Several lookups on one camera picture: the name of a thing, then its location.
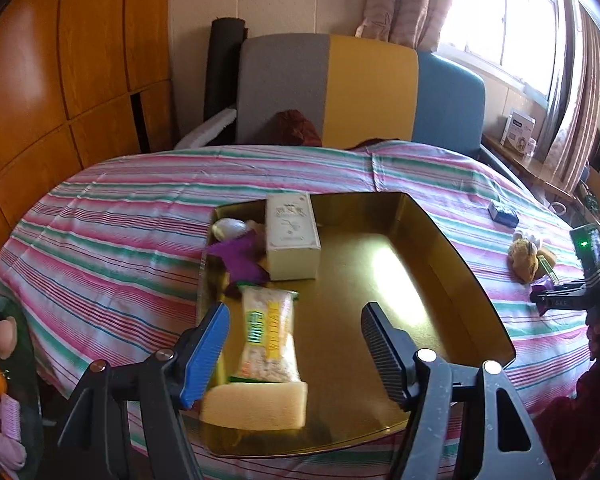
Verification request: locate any white round object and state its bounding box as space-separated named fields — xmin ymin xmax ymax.
xmin=211 ymin=217 xmax=248 ymax=242

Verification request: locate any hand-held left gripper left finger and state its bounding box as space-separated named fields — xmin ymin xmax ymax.
xmin=57 ymin=302 xmax=231 ymax=480

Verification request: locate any purple cloth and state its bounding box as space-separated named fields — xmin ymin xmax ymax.
xmin=207 ymin=232 xmax=271 ymax=297

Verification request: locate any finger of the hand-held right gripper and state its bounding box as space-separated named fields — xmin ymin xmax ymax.
xmin=530 ymin=281 xmax=593 ymax=297
xmin=531 ymin=292 xmax=600 ymax=317

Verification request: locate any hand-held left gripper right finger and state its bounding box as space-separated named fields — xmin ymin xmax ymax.
xmin=361 ymin=302 xmax=556 ymax=480

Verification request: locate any striped tablecloth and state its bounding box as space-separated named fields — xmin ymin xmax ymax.
xmin=0 ymin=140 xmax=593 ymax=480

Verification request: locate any wooden desk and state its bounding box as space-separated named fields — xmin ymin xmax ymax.
xmin=481 ymin=130 xmax=600 ymax=211

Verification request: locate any small green packet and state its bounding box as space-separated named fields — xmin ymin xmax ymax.
xmin=539 ymin=255 xmax=561 ymax=283

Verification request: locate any pink heart-shaped object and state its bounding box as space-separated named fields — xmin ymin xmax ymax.
xmin=0 ymin=316 xmax=17 ymax=360

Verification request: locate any pink patterned curtain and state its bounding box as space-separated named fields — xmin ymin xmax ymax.
xmin=355 ymin=0 xmax=463 ymax=53
xmin=542 ymin=5 xmax=600 ymax=193

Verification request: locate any brown plush toy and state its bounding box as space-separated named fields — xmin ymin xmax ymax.
xmin=510 ymin=238 xmax=558 ymax=285

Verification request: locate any person's maroon clothing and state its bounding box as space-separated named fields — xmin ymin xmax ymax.
xmin=545 ymin=370 xmax=600 ymax=480

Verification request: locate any grey yellow blue sofa chair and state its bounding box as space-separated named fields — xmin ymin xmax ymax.
xmin=174 ymin=32 xmax=523 ymax=191

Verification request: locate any yellow green snack packet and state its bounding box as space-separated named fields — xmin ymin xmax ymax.
xmin=228 ymin=285 xmax=302 ymax=385

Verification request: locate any gold metal tin box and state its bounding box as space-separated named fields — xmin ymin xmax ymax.
xmin=196 ymin=191 xmax=517 ymax=458

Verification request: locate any cream cardboard box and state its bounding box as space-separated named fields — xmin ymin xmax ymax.
xmin=264 ymin=191 xmax=322 ymax=282

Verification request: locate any white carton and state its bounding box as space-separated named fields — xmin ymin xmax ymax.
xmin=500 ymin=109 xmax=538 ymax=153

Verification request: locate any wooden wardrobe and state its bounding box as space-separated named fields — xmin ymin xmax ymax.
xmin=0 ymin=0 xmax=176 ymax=281

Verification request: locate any window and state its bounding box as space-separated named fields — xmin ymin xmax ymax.
xmin=437 ymin=0 xmax=571 ymax=106

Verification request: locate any yellow sponge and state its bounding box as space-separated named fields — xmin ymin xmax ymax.
xmin=200 ymin=381 xmax=309 ymax=431

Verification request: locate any dark plate with toys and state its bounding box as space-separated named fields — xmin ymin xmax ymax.
xmin=0 ymin=292 xmax=43 ymax=480

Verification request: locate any maroon cushion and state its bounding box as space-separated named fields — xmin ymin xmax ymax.
xmin=271 ymin=109 xmax=323 ymax=147

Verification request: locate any small dark blue box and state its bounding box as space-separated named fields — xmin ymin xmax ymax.
xmin=487 ymin=201 xmax=519 ymax=224

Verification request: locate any black rolled mat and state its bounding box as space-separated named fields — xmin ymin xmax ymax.
xmin=203 ymin=16 xmax=250 ymax=133

